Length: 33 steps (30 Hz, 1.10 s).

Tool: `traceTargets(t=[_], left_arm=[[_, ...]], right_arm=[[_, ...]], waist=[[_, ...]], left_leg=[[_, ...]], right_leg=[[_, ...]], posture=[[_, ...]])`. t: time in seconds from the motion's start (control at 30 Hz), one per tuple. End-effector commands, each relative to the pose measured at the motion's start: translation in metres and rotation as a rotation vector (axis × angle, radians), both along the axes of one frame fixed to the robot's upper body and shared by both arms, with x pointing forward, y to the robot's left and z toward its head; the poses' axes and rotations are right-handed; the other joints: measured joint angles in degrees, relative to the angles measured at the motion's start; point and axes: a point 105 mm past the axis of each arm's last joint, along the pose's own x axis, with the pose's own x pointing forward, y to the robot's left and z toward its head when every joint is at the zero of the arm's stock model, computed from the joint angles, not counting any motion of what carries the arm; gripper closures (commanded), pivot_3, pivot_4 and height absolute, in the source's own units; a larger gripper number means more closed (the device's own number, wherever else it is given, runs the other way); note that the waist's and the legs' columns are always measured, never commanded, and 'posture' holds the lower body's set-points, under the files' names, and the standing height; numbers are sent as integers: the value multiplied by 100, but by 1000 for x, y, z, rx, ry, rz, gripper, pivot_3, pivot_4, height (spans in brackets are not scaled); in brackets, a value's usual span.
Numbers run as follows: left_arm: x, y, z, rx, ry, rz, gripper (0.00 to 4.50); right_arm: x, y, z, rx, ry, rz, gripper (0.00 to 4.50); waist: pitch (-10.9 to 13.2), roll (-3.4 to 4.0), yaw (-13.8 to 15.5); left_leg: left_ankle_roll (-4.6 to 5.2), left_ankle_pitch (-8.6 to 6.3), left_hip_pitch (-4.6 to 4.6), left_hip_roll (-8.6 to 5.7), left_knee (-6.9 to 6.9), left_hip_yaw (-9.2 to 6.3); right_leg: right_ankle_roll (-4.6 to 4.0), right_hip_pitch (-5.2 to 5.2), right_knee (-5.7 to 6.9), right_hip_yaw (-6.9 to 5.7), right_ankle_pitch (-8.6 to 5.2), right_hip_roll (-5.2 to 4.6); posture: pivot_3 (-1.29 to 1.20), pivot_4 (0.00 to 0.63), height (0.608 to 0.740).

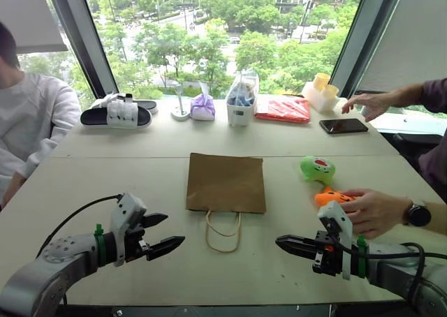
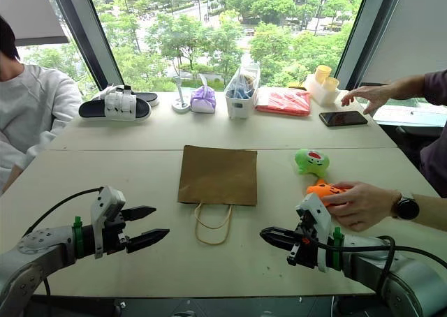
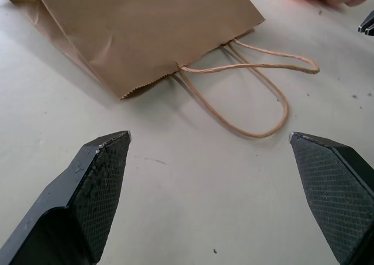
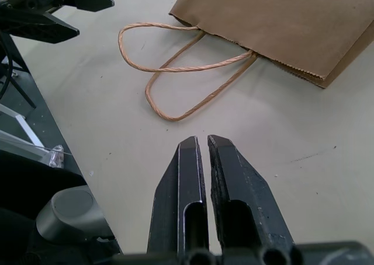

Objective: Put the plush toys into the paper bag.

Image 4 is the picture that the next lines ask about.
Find crumpled clear plastic wrapper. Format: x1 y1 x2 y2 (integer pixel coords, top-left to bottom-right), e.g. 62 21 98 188
47 144 65 169

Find silver rounded robot body joint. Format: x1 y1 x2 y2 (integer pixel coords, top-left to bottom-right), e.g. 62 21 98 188
36 185 106 244

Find white metal frame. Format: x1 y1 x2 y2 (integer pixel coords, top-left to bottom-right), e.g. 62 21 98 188
0 103 45 162

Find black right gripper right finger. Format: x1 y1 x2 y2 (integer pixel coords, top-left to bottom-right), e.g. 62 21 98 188
207 134 296 253

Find black robot body shell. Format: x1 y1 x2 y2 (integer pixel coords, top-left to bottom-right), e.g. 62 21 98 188
0 150 123 265

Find black stand leg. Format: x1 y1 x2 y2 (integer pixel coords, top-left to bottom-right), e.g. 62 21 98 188
0 32 37 110

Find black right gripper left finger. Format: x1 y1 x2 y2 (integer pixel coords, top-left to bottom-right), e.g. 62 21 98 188
147 135 210 254

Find brown paper bag, twisted handles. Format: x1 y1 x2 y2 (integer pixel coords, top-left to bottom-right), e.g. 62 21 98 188
117 0 374 122

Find black cable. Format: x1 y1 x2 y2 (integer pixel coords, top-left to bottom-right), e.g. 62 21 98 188
0 47 19 100

